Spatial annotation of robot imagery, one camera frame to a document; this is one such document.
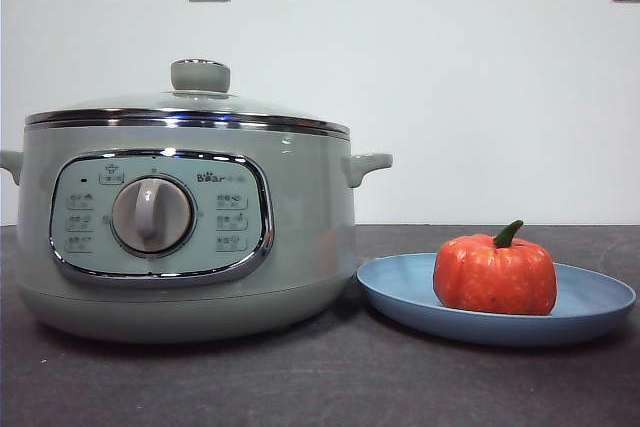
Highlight glass lid with green knob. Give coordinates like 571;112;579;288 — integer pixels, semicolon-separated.
24;58;351;137

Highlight orange pumpkin with green stem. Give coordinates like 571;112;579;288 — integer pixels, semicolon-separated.
432;219;559;317

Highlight pale green electric steamer pot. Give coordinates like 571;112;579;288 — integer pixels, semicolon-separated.
0;121;394;346

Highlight blue round plate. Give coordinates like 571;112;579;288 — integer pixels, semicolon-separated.
355;251;637;348

